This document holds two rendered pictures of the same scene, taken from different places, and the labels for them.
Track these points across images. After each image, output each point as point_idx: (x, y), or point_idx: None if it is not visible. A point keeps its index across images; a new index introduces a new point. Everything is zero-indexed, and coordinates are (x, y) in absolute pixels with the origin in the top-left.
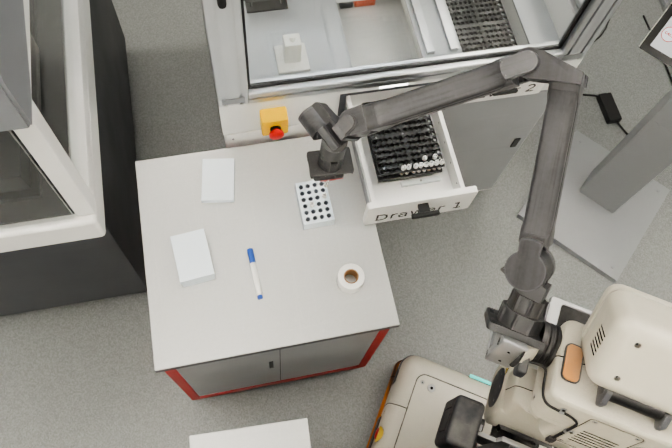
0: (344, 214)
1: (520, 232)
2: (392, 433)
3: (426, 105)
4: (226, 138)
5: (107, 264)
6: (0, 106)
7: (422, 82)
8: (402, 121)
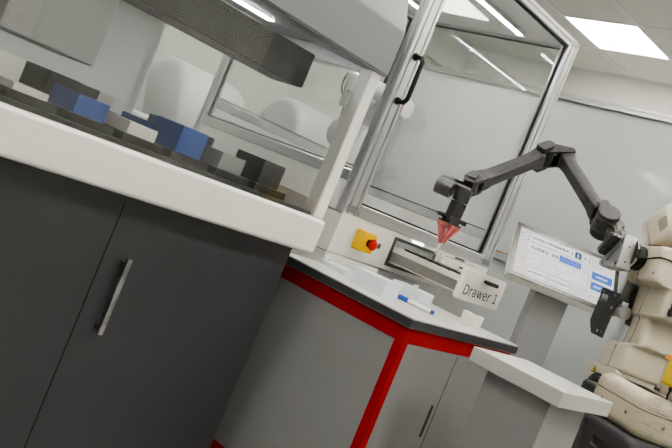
0: (430, 305)
1: (592, 204)
2: None
3: (509, 168)
4: (325, 257)
5: (227, 365)
6: (394, 48)
7: (429, 248)
8: (498, 178)
